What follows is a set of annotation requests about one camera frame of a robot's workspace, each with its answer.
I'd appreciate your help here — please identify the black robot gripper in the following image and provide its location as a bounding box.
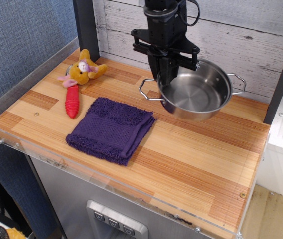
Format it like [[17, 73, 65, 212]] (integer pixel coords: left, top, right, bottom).
[[131, 0, 200, 86]]

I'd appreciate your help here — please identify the stainless steel pot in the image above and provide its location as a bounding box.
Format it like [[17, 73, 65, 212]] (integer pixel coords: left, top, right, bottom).
[[139, 59, 247, 121]]

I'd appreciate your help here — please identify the brown plush bunny toy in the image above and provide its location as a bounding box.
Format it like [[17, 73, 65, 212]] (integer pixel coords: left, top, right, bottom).
[[57, 49, 108, 88]]

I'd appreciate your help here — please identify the purple folded towel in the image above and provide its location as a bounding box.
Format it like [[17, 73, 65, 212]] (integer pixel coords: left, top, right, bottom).
[[66, 97, 155, 166]]

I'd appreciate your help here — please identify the clear acrylic table guard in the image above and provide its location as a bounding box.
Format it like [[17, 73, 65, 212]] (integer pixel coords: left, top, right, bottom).
[[0, 119, 247, 239]]

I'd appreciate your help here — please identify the stainless steel cabinet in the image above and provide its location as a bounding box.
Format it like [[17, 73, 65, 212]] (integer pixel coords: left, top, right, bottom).
[[31, 157, 206, 239]]

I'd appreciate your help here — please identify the grey dispenser button panel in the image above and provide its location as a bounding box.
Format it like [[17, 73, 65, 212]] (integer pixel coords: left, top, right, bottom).
[[86, 200, 148, 239]]

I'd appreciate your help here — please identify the yellow black object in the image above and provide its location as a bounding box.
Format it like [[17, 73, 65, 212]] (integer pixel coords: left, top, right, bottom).
[[0, 226, 27, 239]]

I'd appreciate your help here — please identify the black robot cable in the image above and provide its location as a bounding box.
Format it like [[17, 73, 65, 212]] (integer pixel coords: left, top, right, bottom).
[[175, 0, 201, 27]]

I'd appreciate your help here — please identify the dark grey left post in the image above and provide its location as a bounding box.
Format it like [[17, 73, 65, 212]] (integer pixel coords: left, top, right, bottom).
[[73, 0, 100, 62]]

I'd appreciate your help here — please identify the red handled spoon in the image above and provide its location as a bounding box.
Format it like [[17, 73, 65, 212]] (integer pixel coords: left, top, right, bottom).
[[65, 65, 80, 119]]

